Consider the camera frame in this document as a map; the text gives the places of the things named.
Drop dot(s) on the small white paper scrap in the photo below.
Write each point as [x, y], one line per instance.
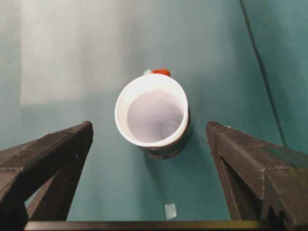
[170, 211]

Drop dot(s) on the blue-green table cloth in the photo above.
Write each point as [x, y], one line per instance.
[108, 180]

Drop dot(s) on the white paper cup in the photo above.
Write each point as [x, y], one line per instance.
[149, 115]

